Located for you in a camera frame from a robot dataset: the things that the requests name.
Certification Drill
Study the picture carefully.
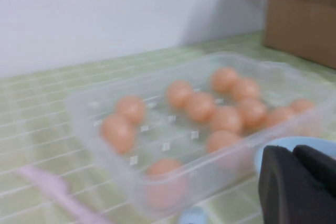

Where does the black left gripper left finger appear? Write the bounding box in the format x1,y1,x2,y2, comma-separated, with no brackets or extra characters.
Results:
258,144,336,224

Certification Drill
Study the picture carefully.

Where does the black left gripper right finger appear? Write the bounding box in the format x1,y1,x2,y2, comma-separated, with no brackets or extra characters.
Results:
292,144,336,192

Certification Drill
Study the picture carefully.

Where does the light orange egg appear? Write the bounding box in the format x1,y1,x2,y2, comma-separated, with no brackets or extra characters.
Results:
209,66,240,93
114,95,147,124
290,98,316,114
184,92,217,123
237,97,268,127
165,79,194,109
101,113,137,155
144,157,187,210
206,130,242,154
265,106,296,127
209,105,245,135
230,77,261,101

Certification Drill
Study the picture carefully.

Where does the clear plastic egg box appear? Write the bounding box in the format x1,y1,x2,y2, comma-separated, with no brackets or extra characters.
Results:
64,52,336,213

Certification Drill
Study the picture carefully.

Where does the brown cardboard box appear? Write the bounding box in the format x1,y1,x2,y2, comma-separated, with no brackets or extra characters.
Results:
243,0,336,70

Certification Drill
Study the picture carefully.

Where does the light blue bowl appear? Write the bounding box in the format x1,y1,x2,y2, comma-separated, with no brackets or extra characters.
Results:
253,136,336,175

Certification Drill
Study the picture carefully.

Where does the pink plastic knife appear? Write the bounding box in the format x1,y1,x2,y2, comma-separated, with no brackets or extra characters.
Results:
17,166,112,224

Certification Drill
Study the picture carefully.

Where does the green checked tablecloth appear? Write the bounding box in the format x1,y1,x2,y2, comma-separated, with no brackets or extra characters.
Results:
0,31,336,224

